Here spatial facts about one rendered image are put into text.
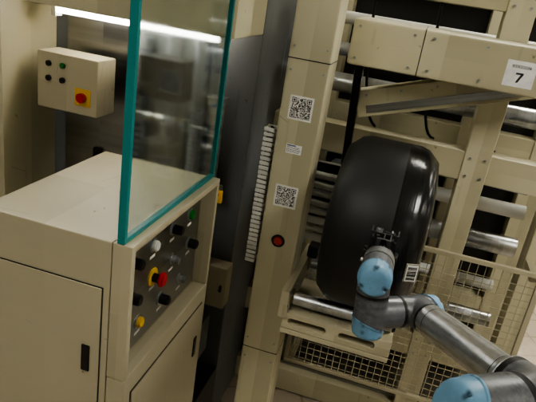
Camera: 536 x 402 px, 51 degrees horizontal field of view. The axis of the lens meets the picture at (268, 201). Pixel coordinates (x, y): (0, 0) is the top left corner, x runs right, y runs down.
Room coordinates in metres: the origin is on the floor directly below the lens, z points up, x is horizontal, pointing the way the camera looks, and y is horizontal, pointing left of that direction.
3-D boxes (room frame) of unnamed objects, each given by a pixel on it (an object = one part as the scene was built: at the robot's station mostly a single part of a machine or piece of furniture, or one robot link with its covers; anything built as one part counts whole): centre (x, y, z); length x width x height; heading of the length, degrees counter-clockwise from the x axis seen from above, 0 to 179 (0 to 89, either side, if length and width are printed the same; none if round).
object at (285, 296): (1.77, -0.15, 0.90); 0.40 x 0.03 x 0.10; 167
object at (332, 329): (1.59, -0.29, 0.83); 0.36 x 0.09 x 0.06; 77
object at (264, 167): (1.75, 0.02, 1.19); 0.05 x 0.04 x 0.48; 167
